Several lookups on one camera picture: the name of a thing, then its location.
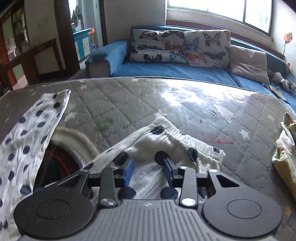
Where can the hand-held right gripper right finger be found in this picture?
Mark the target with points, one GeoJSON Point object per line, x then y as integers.
{"type": "Point", "coordinates": [169, 172]}

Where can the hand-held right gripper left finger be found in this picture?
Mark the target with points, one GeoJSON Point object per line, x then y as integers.
{"type": "Point", "coordinates": [128, 172]}

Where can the white polka dot pants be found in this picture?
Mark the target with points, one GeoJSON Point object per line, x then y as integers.
{"type": "Point", "coordinates": [148, 148]}

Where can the round black induction cooktop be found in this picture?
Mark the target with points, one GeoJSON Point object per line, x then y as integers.
{"type": "Point", "coordinates": [60, 160]}

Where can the grey quilted star table cover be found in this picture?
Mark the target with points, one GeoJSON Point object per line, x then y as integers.
{"type": "Point", "coordinates": [138, 97]}

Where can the blue sofa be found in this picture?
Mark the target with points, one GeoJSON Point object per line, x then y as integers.
{"type": "Point", "coordinates": [173, 71]}

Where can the yellow floral cloth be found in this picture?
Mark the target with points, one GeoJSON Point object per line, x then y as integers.
{"type": "Point", "coordinates": [285, 150]}

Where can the wide butterfly print cushion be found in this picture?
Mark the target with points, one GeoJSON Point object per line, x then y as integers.
{"type": "Point", "coordinates": [157, 46]}

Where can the square butterfly print cushion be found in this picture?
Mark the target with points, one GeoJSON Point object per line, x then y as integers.
{"type": "Point", "coordinates": [205, 51]}

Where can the beige pillow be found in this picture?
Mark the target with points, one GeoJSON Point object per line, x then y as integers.
{"type": "Point", "coordinates": [249, 62]}

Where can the blue and white cabinet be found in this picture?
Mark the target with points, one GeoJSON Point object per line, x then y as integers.
{"type": "Point", "coordinates": [82, 44]}

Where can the grey stuffed toy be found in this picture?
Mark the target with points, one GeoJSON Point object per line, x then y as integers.
{"type": "Point", "coordinates": [281, 80]}

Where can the dark wooden console desk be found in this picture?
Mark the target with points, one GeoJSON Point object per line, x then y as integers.
{"type": "Point", "coordinates": [46, 46]}

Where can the window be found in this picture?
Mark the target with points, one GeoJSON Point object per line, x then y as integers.
{"type": "Point", "coordinates": [203, 7]}

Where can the dark wooden shelf unit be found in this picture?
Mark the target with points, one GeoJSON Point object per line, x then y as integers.
{"type": "Point", "coordinates": [16, 34]}

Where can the dark wooden door frame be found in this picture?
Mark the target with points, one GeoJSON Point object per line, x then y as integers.
{"type": "Point", "coordinates": [64, 27]}

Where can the flower wall decoration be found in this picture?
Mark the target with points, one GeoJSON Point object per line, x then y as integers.
{"type": "Point", "coordinates": [288, 37]}

